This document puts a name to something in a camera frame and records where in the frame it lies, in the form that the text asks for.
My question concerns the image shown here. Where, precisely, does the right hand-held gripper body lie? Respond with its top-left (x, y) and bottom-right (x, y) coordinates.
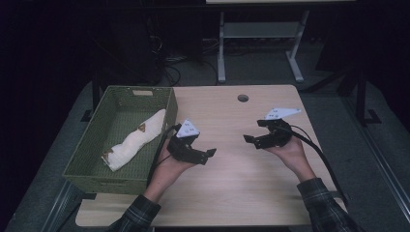
top-left (259, 107), bottom-right (303, 149)

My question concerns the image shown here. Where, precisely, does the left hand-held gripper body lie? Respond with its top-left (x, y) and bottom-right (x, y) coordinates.
top-left (167, 119), bottom-right (200, 161)

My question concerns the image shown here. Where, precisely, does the white cloth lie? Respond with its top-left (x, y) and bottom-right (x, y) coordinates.
top-left (101, 108), bottom-right (167, 172)

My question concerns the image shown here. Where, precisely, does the green woven basket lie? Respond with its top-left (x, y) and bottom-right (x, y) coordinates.
top-left (62, 85), bottom-right (179, 196)

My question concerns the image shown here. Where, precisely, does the person's right hand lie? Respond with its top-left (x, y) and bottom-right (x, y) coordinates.
top-left (267, 136), bottom-right (317, 184)

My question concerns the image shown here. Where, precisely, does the person's left hand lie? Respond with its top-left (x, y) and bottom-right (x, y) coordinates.
top-left (143, 141), bottom-right (196, 204)

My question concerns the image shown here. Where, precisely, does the black stand leg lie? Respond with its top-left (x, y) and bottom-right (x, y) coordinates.
top-left (354, 69), bottom-right (382, 128)

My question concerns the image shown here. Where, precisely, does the white metal stand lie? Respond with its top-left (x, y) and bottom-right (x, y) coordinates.
top-left (217, 10), bottom-right (310, 84)

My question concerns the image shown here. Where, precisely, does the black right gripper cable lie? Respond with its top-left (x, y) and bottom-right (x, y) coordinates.
top-left (279, 124), bottom-right (351, 209)

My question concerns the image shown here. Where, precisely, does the tangle of black floor cables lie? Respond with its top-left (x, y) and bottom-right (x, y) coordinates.
top-left (149, 33), bottom-right (220, 87)

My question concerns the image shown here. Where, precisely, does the aluminium floor rail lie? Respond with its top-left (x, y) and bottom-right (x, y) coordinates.
top-left (342, 96), bottom-right (410, 216)
top-left (40, 180), bottom-right (85, 232)

